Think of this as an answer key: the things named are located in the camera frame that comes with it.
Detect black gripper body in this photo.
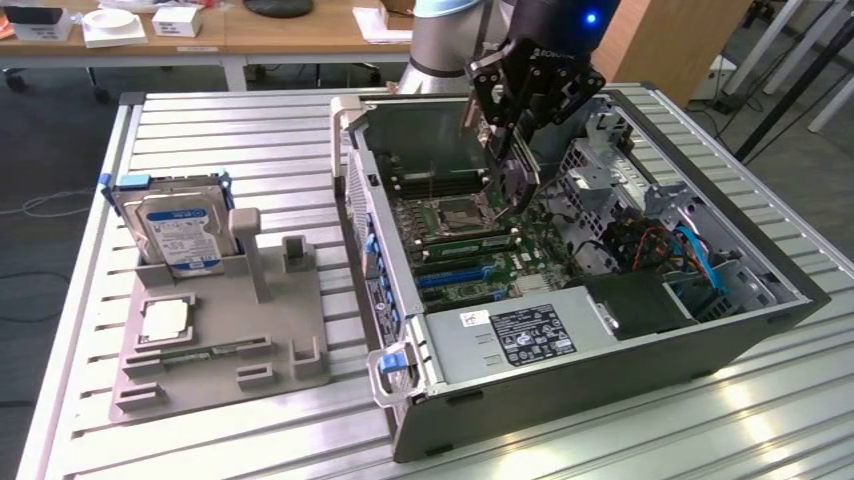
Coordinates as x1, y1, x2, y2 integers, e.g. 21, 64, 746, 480
500, 0, 623, 77

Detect green GPU card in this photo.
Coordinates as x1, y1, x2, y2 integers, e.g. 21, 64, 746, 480
460, 92, 543, 222

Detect wooden cabinet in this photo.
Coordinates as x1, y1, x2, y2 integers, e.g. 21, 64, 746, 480
590, 0, 755, 109

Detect white papers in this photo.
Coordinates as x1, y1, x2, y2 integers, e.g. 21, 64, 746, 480
351, 5, 416, 45

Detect CPU socket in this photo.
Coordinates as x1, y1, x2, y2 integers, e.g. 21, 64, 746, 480
426, 193, 508, 237

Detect green motherboard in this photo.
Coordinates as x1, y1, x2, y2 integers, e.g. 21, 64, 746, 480
372, 149, 582, 314

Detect black stand leg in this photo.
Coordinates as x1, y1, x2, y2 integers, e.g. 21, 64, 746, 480
733, 0, 854, 164

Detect wooden desk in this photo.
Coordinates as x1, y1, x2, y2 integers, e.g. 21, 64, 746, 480
0, 0, 419, 91

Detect black round object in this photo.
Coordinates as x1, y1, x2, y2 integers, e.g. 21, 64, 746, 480
241, 0, 315, 19

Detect blue expansion slot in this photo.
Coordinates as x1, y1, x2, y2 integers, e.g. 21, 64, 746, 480
416, 264, 503, 291

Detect white table leg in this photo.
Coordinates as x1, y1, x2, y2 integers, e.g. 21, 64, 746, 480
805, 73, 854, 134

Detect black plastic shroud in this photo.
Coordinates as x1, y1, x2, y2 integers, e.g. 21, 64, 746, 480
584, 272, 700, 342

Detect grey power supply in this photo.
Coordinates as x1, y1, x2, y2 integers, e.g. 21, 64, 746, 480
422, 285, 619, 386

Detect small white box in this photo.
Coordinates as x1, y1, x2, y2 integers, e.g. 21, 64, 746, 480
149, 5, 205, 39

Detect silver hard disk blue label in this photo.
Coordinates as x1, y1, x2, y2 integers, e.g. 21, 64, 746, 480
135, 193, 227, 279

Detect blue disk caddy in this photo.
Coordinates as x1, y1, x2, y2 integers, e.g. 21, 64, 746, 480
99, 168, 236, 264

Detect grey parts rack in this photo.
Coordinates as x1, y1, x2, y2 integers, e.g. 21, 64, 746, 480
108, 206, 334, 426

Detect black open PC case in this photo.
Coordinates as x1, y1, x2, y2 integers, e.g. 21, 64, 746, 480
330, 87, 833, 464

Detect silver CPU chip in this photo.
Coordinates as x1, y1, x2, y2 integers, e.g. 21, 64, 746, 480
141, 301, 193, 342

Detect white box black lid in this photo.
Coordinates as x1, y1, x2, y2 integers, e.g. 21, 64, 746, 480
11, 5, 76, 42

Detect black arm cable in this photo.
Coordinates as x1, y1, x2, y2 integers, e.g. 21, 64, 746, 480
476, 0, 500, 56

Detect red internal wire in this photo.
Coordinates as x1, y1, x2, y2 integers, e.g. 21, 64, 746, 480
630, 227, 668, 274

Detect blue SATA cable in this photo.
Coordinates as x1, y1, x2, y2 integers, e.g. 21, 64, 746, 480
671, 224, 730, 294

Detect white floor cable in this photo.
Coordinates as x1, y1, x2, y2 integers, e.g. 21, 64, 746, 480
0, 185, 99, 217

